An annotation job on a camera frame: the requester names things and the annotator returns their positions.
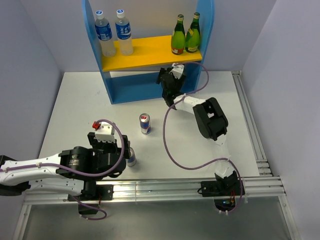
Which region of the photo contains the red bull can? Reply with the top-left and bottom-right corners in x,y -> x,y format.
139,113 -> 151,135
127,147 -> 137,167

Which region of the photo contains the blue and yellow shelf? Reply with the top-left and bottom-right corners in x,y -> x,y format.
82,0 -> 215,104

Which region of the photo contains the Pocari Sweat bottle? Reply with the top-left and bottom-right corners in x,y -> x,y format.
115,9 -> 134,56
94,10 -> 116,57

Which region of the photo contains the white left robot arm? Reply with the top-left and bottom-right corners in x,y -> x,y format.
0,132 -> 130,201

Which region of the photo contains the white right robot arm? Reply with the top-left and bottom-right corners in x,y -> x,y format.
156,64 -> 244,203

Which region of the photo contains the Red Bull can front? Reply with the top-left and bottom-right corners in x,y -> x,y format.
127,147 -> 137,167

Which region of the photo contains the green glass bottle left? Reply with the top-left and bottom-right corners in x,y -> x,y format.
171,14 -> 186,55

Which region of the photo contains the green glass bottle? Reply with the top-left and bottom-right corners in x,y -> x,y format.
185,12 -> 201,53
171,14 -> 186,55

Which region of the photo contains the green glass bottle right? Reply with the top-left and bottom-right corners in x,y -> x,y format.
185,12 -> 201,53

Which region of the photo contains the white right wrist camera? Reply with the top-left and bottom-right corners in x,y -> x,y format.
169,63 -> 185,79

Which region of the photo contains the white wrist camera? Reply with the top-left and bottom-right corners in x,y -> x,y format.
92,121 -> 116,143
169,63 -> 185,79

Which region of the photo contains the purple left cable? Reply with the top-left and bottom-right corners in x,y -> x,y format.
0,118 -> 125,221

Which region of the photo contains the purple cable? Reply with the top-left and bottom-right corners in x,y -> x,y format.
162,61 -> 244,213
0,118 -> 125,221

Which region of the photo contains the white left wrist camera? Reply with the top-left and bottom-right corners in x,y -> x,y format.
92,121 -> 116,143

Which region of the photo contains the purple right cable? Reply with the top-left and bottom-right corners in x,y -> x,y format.
162,61 -> 244,213

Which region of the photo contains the aluminium rail frame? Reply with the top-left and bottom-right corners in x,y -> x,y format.
13,71 -> 301,240

